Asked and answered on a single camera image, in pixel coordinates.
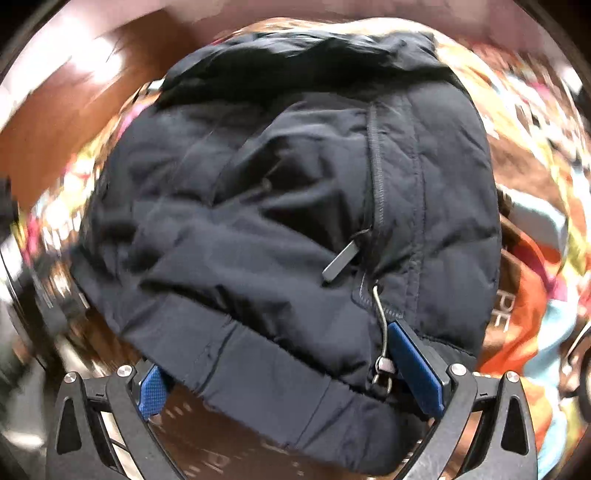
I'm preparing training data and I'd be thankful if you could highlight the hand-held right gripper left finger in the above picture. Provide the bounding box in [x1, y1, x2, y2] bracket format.
[46, 362, 169, 480]

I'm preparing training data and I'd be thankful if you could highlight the printed brown striped blanket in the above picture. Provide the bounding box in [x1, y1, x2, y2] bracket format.
[18, 18, 591, 480]

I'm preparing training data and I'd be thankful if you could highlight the wooden headboard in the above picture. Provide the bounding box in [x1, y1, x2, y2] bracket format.
[0, 23, 222, 197]

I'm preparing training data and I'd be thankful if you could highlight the dark navy padded jacket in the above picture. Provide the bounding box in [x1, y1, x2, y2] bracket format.
[69, 30, 504, 478]

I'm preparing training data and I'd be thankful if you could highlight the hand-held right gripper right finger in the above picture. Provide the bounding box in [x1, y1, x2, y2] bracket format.
[387, 320, 539, 480]

